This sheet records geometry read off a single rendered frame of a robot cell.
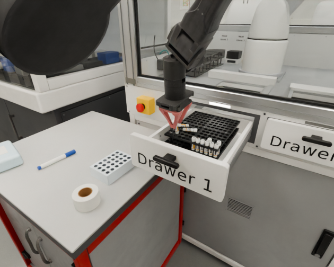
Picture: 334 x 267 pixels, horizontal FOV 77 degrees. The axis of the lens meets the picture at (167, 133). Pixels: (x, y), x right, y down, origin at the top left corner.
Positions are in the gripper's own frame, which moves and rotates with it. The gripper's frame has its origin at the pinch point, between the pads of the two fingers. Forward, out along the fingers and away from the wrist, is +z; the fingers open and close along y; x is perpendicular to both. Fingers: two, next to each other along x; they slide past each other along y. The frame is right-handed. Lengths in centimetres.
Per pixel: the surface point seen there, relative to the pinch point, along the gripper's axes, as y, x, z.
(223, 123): 15.5, -9.3, 6.0
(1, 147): -31, 56, 11
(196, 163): -10.7, -12.7, 1.1
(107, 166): -16.5, 16.3, 13.0
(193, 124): 9.3, -1.1, 5.5
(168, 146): -10.4, -4.4, -0.3
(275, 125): 21.5, -24.5, 5.2
